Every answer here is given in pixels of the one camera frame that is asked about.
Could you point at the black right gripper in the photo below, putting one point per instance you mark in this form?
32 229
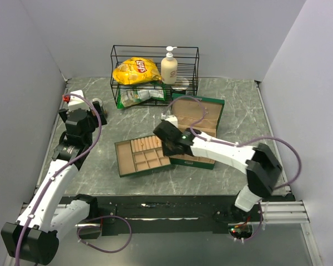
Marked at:
167 152

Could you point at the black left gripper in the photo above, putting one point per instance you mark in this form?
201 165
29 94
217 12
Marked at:
95 119

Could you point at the green jewelry tray insert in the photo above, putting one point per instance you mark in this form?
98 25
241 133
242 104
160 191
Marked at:
140 156

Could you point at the green jewelry box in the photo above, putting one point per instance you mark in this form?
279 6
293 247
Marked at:
189 110

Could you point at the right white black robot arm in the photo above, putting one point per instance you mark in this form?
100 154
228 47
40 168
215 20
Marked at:
258 163

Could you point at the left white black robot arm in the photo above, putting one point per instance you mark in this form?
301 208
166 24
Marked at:
50 180

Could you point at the brown food can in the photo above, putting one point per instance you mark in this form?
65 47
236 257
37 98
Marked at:
99 106

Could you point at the green white snack bag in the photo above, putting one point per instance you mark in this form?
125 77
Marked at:
130 95

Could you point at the dark tin can with lid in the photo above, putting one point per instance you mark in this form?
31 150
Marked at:
180 86

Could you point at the cream lotion pump bottle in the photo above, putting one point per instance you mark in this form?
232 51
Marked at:
169 67

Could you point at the yellow chips bag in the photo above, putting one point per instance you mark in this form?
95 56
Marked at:
136 70

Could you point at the black wire shelf rack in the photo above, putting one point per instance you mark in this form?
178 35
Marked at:
188 66

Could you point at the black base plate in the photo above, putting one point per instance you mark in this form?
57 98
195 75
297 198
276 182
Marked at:
170 214

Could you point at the aluminium rail frame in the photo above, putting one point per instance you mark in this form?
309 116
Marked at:
274 210

